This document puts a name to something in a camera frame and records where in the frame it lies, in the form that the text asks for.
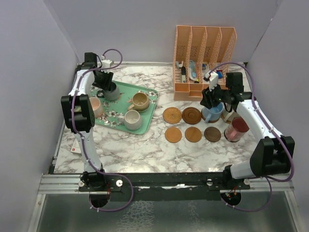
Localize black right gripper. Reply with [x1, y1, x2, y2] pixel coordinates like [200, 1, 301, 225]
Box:
[200, 81, 231, 109]

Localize light blue mug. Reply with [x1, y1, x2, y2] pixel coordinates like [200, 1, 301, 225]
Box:
[201, 103, 223, 121]

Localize dark grey mug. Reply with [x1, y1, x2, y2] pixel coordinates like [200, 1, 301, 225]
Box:
[96, 82, 120, 101]

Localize grooved brown wooden coaster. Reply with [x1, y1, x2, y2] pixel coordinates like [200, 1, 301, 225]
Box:
[182, 107, 201, 125]

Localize green floral mug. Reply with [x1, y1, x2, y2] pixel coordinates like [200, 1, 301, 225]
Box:
[221, 105, 239, 124]

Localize woven rattan coaster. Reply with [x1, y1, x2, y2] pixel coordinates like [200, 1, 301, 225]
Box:
[163, 107, 182, 124]

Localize pink red mug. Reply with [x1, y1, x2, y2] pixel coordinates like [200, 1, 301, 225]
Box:
[224, 116, 249, 143]

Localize light orange wooden coaster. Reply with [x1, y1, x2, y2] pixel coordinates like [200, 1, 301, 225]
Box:
[165, 127, 182, 143]

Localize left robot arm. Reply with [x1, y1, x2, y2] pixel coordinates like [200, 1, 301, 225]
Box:
[61, 52, 113, 174]

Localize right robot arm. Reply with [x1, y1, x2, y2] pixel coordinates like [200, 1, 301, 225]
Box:
[200, 71, 295, 189]

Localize pale pink mug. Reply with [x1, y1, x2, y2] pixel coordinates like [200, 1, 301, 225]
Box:
[89, 97, 104, 118]

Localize green floral tray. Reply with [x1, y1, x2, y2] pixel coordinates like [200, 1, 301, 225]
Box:
[96, 81, 158, 134]

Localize beige ceramic mug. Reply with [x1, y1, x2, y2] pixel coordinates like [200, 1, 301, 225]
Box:
[127, 92, 150, 113]

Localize peach plastic desk organizer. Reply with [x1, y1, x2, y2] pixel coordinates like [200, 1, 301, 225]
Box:
[173, 25, 237, 101]

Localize grey white mug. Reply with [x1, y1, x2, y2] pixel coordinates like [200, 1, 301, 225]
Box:
[117, 110, 142, 131]

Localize white red staples box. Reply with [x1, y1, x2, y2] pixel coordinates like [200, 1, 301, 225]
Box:
[70, 139, 81, 154]

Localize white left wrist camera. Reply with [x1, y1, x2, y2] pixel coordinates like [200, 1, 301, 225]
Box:
[100, 59, 114, 70]

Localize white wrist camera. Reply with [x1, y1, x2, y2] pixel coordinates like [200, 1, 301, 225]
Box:
[204, 71, 219, 91]
[100, 59, 114, 70]

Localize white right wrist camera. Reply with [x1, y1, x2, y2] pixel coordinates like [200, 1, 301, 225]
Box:
[204, 71, 219, 91]

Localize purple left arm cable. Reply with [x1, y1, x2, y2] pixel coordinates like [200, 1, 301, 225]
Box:
[71, 48, 134, 213]

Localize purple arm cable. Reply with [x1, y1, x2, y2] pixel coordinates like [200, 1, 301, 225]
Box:
[71, 48, 134, 213]
[204, 62, 295, 212]

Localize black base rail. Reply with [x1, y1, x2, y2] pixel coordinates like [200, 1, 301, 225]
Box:
[79, 172, 250, 201]

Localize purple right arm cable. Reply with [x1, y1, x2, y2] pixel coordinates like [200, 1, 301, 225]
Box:
[204, 62, 295, 212]

